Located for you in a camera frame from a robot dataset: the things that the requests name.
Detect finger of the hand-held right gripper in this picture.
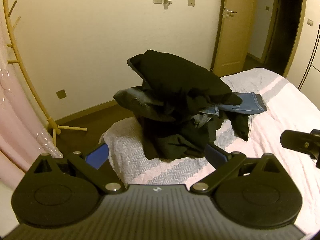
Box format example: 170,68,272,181
280,129,320,168

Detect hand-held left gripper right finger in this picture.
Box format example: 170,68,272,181
189,143,287,195

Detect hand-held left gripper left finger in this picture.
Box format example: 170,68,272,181
26,143,123,195

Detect black garment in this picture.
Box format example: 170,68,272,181
127,49,243,107
139,112,225,161
225,110,252,142

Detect wooden coat rack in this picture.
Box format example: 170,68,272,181
0,0,88,137

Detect blue jeans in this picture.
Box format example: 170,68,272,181
191,92,268,128

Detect dark washed jeans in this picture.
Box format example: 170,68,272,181
113,86,177,121

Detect white wardrobe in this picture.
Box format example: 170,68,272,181
297,0,320,98

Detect wooden door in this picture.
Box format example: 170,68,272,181
211,0,259,78

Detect metal door handle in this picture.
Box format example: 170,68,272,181
222,7,238,18

